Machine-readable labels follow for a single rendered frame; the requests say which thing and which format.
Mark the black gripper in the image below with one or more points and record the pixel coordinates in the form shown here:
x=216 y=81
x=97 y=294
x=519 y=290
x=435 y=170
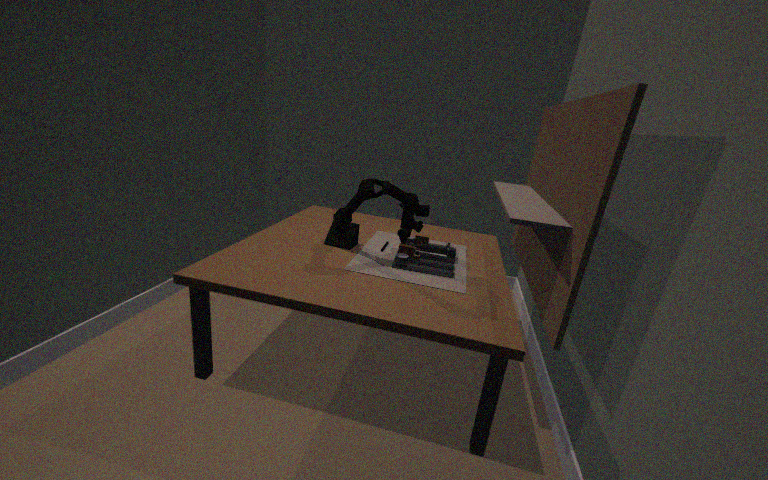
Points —
x=404 y=232

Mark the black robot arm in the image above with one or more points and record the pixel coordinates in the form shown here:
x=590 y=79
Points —
x=410 y=204

